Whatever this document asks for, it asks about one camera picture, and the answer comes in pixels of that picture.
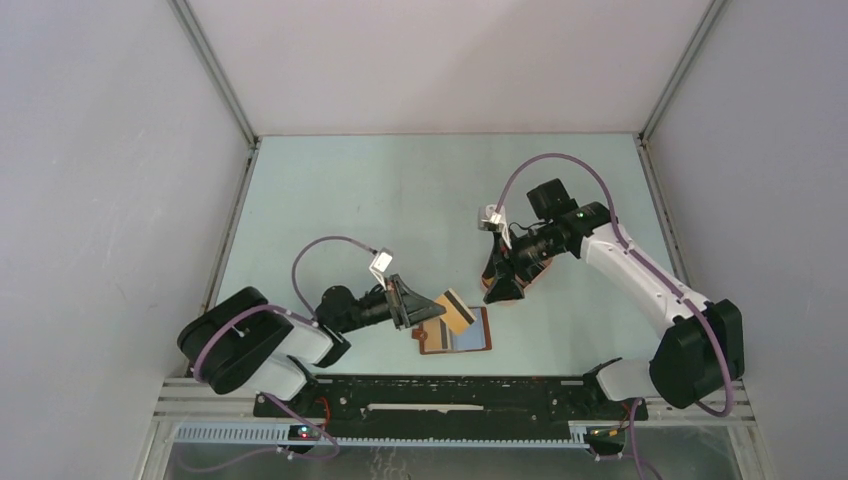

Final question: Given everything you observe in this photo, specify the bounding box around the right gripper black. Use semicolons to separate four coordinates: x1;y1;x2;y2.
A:
483;223;566;305

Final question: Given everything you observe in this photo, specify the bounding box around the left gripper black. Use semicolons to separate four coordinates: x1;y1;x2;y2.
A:
338;273;445;333

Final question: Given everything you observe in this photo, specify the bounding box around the pink oval tray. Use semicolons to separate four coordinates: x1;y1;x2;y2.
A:
516;259;552;290

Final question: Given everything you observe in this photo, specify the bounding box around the brown leather card holder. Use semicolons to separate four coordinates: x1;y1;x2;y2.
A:
411;307;493;356

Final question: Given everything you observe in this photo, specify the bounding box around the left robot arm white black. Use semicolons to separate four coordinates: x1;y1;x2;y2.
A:
177;274;447;417

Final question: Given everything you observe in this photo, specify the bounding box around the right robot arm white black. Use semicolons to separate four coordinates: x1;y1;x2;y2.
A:
479;179;745;418

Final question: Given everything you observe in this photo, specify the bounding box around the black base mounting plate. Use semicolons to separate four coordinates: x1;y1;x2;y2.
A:
291;375;633;442

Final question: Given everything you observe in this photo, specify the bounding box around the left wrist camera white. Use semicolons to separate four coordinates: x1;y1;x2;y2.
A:
368;248;394;289

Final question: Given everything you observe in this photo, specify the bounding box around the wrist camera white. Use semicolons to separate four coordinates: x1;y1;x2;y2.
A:
368;248;394;289
477;204;512;249

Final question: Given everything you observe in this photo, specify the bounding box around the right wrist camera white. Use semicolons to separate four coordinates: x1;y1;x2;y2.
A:
477;204;512;249

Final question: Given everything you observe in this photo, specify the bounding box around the grey cable duct rail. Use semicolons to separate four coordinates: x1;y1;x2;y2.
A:
173;423;591;450

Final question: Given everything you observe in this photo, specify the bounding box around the aluminium frame post right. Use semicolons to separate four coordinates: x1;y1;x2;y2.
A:
638;0;732;143

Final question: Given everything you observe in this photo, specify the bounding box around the aluminium frame post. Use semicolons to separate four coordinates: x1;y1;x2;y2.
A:
168;0;259;149
638;0;732;143

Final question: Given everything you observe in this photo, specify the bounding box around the aluminium frame post left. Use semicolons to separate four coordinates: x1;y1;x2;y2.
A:
168;0;259;149

